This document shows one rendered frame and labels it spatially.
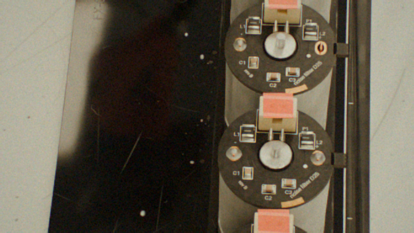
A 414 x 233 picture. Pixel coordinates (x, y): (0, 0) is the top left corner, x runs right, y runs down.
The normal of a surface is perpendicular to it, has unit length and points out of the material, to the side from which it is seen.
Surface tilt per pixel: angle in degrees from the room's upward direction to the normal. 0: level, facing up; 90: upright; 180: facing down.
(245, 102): 90
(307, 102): 90
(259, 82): 0
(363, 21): 0
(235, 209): 90
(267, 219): 0
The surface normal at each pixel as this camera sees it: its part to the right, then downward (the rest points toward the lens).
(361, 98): 0.00, -0.50
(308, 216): 0.56, 0.72
